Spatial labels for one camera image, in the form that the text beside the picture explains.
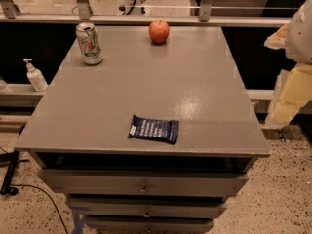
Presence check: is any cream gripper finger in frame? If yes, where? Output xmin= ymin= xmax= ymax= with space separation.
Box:
xmin=264 ymin=24 xmax=289 ymax=50
xmin=265 ymin=63 xmax=312 ymax=129

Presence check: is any white green 7up can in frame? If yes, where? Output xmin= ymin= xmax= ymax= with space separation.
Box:
xmin=76 ymin=22 xmax=103 ymax=65

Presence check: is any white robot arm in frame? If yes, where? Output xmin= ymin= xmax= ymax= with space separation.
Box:
xmin=264 ymin=0 xmax=312 ymax=129

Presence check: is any red apple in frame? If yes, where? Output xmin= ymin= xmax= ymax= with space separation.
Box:
xmin=148 ymin=20 xmax=170 ymax=44

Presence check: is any dark blue snack packet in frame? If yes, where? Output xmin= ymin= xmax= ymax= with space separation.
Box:
xmin=128 ymin=115 xmax=179 ymax=144

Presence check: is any metal window railing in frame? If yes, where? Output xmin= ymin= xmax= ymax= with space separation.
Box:
xmin=0 ymin=0 xmax=312 ymax=28

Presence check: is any grey drawer cabinet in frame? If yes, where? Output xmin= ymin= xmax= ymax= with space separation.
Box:
xmin=17 ymin=26 xmax=269 ymax=233

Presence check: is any white pump sanitizer bottle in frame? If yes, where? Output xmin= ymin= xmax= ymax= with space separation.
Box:
xmin=23 ymin=58 xmax=48 ymax=92

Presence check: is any black stand leg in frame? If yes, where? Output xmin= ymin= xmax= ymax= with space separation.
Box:
xmin=0 ymin=124 xmax=27 ymax=196

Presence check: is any black floor cable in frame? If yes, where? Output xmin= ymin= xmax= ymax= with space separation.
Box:
xmin=11 ymin=183 xmax=70 ymax=234

